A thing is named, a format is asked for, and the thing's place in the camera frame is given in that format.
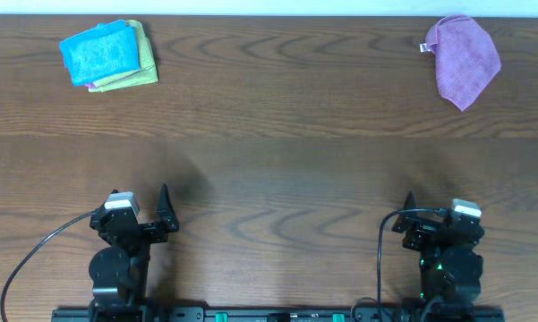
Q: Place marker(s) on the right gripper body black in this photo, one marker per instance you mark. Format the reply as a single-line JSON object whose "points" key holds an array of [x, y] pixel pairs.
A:
{"points": [[430, 228]]}

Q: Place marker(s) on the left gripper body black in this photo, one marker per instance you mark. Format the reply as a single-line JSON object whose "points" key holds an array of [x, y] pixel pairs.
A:
{"points": [[144, 227]]}

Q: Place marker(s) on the upper green folded cloth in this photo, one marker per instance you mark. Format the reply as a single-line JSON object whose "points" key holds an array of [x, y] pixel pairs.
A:
{"points": [[145, 56]]}

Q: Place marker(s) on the green folded cloth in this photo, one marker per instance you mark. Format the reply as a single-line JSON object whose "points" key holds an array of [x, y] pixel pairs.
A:
{"points": [[134, 80], [145, 56]]}

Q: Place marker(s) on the purple microfibre cloth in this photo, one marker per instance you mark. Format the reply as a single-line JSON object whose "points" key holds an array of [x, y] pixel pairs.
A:
{"points": [[466, 59]]}

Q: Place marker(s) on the blue folded cloth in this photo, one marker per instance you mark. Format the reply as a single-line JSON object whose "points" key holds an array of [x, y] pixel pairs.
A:
{"points": [[100, 52]]}

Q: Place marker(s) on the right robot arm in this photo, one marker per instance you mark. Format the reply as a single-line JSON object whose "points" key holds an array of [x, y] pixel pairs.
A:
{"points": [[450, 270]]}

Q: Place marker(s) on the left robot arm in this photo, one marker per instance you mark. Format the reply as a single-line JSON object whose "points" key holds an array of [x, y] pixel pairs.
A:
{"points": [[119, 272]]}

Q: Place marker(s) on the lower green folded cloth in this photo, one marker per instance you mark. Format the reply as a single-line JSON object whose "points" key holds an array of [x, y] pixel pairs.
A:
{"points": [[134, 80]]}

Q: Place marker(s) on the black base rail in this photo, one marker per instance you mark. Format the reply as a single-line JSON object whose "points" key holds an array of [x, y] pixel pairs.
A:
{"points": [[198, 314]]}

